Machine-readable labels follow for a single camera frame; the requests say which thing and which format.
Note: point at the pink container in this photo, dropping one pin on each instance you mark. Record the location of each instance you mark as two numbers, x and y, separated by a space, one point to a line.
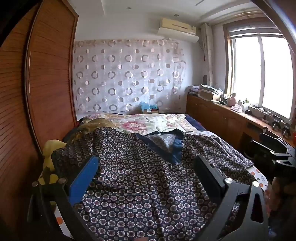
233 102

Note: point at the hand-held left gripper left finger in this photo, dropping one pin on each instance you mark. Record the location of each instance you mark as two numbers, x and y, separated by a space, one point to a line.
84 180

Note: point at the beige gathered curtain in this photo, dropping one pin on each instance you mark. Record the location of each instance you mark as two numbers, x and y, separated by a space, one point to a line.
208 58

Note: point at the floral quilt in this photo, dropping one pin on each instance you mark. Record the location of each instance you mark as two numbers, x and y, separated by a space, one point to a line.
138 124

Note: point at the dark medallion-patterned shirt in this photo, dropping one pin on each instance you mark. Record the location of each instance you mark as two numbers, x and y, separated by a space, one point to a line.
138 185

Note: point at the blue tissue pack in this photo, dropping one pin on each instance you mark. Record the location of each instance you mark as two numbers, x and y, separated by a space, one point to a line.
149 107

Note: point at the sheer circle-patterned curtain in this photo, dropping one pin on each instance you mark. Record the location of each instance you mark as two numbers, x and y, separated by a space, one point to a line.
129 76

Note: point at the stack of books and papers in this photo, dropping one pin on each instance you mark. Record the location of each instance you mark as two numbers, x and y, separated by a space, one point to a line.
208 90

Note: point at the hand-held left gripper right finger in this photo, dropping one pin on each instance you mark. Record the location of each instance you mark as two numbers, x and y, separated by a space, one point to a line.
208 176

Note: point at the wooden low cabinet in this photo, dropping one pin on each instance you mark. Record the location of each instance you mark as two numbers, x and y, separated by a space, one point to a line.
219 118

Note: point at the wall air conditioner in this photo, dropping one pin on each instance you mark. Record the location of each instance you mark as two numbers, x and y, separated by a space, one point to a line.
178 29

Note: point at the wooden wardrobe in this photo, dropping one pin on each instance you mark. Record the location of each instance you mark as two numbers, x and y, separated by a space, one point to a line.
50 69

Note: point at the navy blanket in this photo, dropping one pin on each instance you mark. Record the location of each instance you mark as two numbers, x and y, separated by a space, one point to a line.
194 122

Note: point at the golden patterned pillow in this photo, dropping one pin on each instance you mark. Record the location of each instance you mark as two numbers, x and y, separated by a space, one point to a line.
97 124

